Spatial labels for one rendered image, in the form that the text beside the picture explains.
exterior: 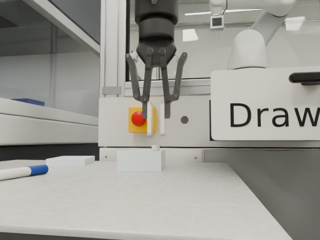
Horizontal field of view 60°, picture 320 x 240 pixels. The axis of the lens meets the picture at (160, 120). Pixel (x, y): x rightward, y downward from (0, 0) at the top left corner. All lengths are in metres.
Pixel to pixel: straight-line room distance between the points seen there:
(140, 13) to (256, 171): 0.49
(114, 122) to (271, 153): 0.44
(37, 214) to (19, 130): 0.85
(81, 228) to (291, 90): 0.36
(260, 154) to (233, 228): 0.59
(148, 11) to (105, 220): 0.45
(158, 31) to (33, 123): 0.71
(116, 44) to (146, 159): 0.45
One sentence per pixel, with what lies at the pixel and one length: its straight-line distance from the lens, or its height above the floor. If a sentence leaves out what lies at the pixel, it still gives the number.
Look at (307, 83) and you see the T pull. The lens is 0.45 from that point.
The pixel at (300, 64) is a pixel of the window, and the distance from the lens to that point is 0.85.
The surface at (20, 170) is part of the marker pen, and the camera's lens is 0.49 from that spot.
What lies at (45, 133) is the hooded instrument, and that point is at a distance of 1.22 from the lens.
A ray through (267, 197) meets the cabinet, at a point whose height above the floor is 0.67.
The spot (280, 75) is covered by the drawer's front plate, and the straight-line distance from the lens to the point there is 0.46.
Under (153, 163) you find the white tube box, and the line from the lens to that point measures 0.52.
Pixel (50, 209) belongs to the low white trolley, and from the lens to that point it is 0.26.
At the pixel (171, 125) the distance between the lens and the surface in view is 0.78.
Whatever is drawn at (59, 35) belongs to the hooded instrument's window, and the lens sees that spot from 1.41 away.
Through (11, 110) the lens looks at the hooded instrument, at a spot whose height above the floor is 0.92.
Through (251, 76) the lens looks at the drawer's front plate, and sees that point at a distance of 0.45.
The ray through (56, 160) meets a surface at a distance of 0.67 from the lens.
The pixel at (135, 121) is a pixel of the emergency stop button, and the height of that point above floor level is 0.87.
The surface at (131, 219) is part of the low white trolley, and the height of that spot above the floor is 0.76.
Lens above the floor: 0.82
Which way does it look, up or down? 4 degrees up
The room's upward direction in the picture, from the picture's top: straight up
